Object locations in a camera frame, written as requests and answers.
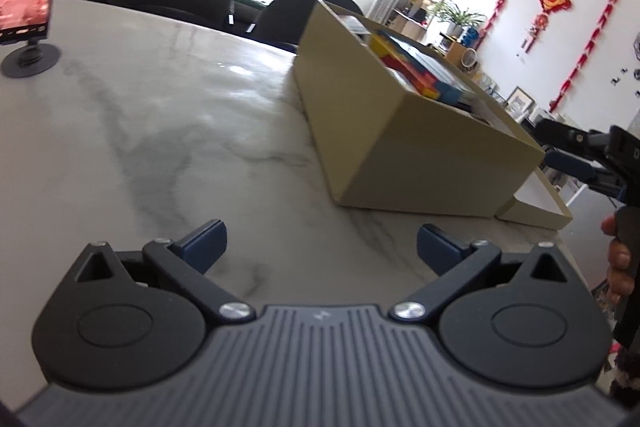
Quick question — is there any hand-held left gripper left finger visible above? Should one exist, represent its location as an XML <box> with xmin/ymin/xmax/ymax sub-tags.
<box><xmin>74</xmin><ymin>218</ymin><xmax>257</xmax><ymax>327</ymax></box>

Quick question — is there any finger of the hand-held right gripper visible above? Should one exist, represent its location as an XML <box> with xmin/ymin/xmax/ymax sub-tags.
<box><xmin>544</xmin><ymin>148</ymin><xmax>626</xmax><ymax>198</ymax></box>
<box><xmin>535</xmin><ymin>118</ymin><xmax>613</xmax><ymax>154</ymax></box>

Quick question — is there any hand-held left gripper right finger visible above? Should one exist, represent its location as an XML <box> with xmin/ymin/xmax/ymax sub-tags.
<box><xmin>389</xmin><ymin>223</ymin><xmax>571</xmax><ymax>325</ymax></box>

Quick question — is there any tan cardboard box lid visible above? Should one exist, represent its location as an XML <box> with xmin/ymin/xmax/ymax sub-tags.
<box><xmin>494</xmin><ymin>167</ymin><xmax>574</xmax><ymax>231</ymax></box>

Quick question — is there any tan cardboard box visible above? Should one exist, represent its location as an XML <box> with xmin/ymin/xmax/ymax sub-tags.
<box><xmin>292</xmin><ymin>0</ymin><xmax>547</xmax><ymax>219</ymax></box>

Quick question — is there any blue medicine box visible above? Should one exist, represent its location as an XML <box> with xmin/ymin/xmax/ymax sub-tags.
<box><xmin>435</xmin><ymin>79</ymin><xmax>463</xmax><ymax>105</ymax></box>

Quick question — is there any pile of medicine boxes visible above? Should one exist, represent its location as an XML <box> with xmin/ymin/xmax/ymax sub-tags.
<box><xmin>369</xmin><ymin>33</ymin><xmax>443</xmax><ymax>98</ymax></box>

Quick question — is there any person's right forearm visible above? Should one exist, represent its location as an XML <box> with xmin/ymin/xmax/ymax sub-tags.
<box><xmin>606</xmin><ymin>299</ymin><xmax>640</xmax><ymax>410</ymax></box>

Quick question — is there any white marble desktop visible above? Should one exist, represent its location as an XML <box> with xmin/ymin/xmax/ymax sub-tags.
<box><xmin>0</xmin><ymin>0</ymin><xmax>621</xmax><ymax>408</ymax></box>

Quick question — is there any person's right hand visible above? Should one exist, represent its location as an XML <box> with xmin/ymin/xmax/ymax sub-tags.
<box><xmin>600</xmin><ymin>213</ymin><xmax>640</xmax><ymax>305</ymax></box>

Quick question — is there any green potted plant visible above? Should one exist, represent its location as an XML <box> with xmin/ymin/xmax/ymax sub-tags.
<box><xmin>427</xmin><ymin>0</ymin><xmax>488</xmax><ymax>38</ymax></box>

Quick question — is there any grey phone stand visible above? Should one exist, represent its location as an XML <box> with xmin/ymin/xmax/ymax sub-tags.
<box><xmin>1</xmin><ymin>38</ymin><xmax>62</xmax><ymax>80</ymax></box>

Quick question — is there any standing picture frame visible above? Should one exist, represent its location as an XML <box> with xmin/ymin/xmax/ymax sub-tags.
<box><xmin>502</xmin><ymin>86</ymin><xmax>533</xmax><ymax>120</ymax></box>

